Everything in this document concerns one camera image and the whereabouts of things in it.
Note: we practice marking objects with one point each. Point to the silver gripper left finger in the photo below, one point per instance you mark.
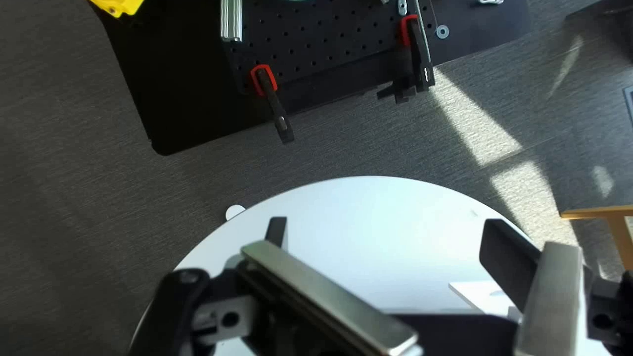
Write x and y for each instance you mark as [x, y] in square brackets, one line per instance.
[337, 310]

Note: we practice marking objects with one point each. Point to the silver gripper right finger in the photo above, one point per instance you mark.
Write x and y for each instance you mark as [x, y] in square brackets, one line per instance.
[553, 316]

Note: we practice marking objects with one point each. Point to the round white table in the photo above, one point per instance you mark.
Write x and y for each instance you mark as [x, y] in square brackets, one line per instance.
[444, 263]

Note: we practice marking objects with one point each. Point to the red black clamp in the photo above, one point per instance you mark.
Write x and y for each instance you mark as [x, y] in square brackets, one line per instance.
[266, 85]
[416, 61]

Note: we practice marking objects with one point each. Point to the black pegboard mat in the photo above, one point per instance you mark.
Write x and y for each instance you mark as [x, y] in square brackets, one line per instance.
[191, 85]

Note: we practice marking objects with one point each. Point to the silver aluminium bar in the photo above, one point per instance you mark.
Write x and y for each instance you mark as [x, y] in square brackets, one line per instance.
[232, 19]

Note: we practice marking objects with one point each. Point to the yellow tool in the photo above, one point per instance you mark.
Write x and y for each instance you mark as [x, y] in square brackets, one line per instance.
[118, 6]

